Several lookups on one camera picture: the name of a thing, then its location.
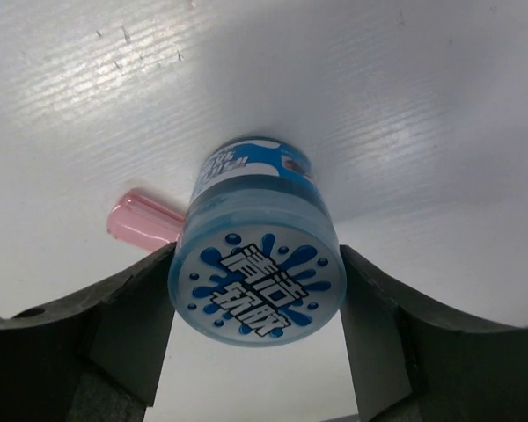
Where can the pink pen cap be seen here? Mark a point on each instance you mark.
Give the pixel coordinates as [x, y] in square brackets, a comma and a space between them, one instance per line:
[138, 218]

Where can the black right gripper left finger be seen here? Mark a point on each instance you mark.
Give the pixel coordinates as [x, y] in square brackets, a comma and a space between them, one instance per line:
[94, 355]

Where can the blue jar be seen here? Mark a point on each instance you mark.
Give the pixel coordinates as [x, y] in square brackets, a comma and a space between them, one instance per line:
[257, 262]

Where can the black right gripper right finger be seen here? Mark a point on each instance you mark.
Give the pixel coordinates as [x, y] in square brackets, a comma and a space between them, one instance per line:
[413, 358]

